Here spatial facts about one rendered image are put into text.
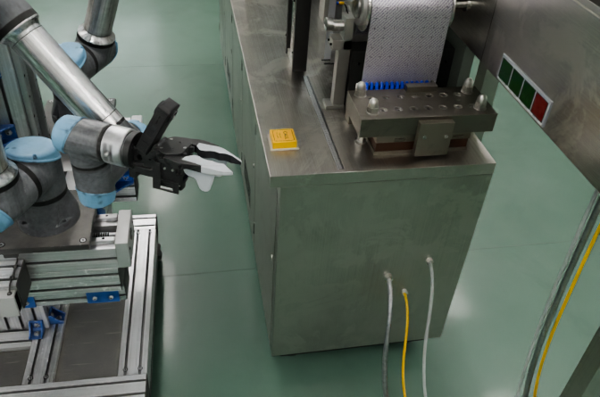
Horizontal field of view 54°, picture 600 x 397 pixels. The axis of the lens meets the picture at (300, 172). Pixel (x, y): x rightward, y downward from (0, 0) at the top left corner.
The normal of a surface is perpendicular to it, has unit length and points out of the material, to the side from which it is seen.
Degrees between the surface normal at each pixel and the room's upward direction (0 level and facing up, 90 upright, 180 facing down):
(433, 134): 90
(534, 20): 90
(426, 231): 90
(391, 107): 0
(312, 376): 0
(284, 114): 0
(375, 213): 90
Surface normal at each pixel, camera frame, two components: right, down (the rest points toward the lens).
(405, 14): 0.18, 0.60
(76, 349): 0.06, -0.80
